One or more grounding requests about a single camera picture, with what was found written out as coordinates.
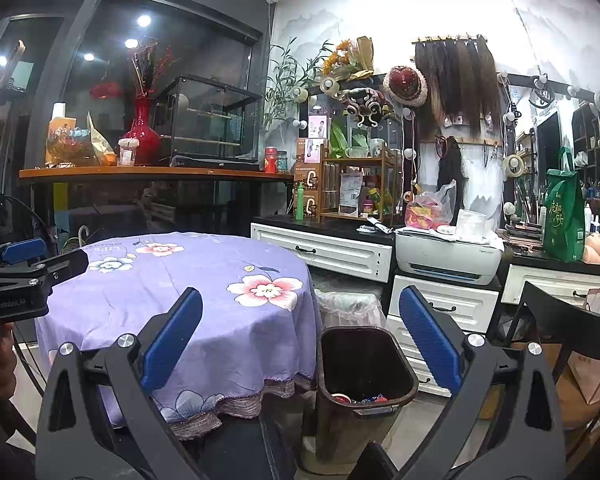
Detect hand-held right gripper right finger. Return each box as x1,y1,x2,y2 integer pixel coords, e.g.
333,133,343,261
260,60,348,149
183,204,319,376
398,285,567,480

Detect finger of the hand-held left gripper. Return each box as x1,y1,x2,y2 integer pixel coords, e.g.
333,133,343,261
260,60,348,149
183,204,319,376
29,247,90,293
0,237,48,273

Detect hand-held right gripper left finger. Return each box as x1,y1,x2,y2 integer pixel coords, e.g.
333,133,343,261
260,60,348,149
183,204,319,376
35,287,204,480

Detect dark brown trash bin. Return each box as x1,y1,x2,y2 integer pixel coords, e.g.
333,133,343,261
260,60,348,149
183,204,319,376
314,326,420,466

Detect white drawer stack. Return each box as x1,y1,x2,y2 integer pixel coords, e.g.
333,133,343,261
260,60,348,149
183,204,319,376
386,274,501,398

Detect purple floral tablecloth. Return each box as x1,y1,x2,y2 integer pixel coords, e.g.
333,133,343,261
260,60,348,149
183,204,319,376
34,231,323,441

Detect white printer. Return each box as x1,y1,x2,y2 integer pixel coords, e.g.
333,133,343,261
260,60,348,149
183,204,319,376
395,227,503,286

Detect clear plastic bag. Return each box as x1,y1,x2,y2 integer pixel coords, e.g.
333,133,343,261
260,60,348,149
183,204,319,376
314,287,386,331

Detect brown paper bag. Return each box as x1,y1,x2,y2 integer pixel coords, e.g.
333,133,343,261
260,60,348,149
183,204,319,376
86,112,117,167

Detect orange box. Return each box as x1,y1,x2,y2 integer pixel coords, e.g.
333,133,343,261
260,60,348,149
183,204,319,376
45,102,78,166

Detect black chair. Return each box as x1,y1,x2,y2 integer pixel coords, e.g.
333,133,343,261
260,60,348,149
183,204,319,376
500,281,600,411

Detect clear plastic drink cup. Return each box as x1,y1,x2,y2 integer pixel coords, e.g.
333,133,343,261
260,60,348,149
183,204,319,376
118,137,140,167

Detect white desk drawer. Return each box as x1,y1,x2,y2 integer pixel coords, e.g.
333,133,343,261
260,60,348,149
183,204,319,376
500,262,600,306

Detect plastic bag with red contents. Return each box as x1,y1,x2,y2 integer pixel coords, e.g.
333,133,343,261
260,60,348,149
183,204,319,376
405,179,457,231

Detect long white drawer cabinet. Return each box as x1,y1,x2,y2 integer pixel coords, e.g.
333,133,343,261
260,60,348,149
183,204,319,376
250,222,393,283

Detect red vase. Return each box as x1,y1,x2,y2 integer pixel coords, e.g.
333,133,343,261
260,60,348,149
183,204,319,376
121,97,161,166

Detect brown label pouch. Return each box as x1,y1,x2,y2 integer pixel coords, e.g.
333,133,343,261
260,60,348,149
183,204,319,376
339,172,363,216

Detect black hanging wig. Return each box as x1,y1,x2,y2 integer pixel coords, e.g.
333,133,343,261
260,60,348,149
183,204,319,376
436,136,465,208

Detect brown printed box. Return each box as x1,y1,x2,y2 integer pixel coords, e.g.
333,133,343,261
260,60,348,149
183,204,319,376
294,162,326,193
300,191,326,220

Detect green tote bag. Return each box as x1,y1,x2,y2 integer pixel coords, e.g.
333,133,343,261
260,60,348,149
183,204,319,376
543,146,586,263

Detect doll head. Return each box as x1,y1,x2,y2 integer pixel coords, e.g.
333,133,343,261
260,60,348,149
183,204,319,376
581,232,600,266

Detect wooden rack shelf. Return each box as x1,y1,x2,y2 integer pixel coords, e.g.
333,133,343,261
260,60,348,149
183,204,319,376
320,142,403,226

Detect black glass display cage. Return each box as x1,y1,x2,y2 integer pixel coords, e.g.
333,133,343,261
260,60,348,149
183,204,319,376
152,74,263,171

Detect dried red flower branches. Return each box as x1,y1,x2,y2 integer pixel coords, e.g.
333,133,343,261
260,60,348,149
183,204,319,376
127,40,173,101

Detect vanity mirror with bulbs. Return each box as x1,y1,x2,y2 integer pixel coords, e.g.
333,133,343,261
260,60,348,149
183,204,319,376
294,72,421,211
505,72,600,221

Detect ornate headdress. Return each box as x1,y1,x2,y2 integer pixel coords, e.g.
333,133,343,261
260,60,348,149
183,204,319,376
340,87,393,128

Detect hanging hair extensions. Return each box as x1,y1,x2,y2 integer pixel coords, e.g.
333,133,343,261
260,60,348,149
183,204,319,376
412,35,503,141

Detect red heart shaped ornament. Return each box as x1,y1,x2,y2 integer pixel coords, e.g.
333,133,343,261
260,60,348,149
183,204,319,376
382,64,428,107

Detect green leafy branches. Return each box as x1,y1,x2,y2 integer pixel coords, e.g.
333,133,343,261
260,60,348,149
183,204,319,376
262,37,333,131

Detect yellow dried flower bouquet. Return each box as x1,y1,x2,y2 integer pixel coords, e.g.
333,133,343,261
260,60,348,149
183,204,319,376
321,36,376,83

